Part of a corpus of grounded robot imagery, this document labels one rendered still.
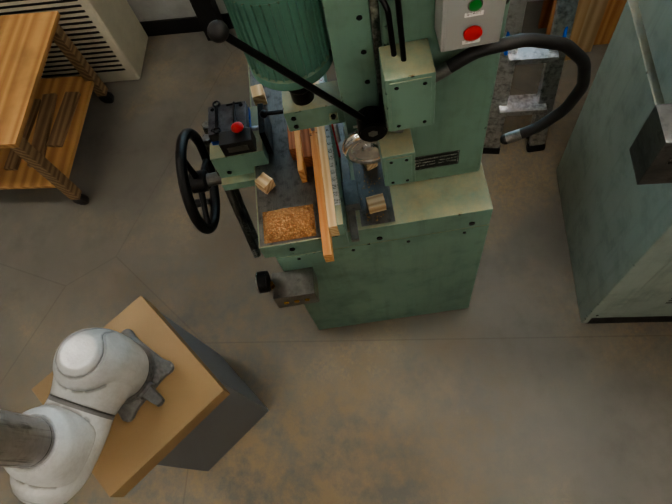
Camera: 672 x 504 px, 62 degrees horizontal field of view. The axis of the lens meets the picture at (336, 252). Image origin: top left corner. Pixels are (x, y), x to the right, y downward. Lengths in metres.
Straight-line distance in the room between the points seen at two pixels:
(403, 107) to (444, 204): 0.43
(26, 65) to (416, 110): 1.85
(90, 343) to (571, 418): 1.55
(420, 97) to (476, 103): 0.22
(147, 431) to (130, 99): 1.88
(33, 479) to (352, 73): 1.04
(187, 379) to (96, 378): 0.28
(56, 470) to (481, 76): 1.17
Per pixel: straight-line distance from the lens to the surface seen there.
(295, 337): 2.20
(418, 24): 1.06
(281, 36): 1.07
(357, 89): 1.21
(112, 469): 1.60
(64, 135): 2.80
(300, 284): 1.59
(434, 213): 1.44
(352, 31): 1.10
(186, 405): 1.54
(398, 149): 1.20
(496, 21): 1.01
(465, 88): 1.21
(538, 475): 2.12
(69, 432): 1.35
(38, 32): 2.72
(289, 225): 1.32
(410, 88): 1.04
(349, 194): 1.42
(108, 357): 1.37
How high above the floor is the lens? 2.08
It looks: 65 degrees down
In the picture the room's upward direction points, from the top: 19 degrees counter-clockwise
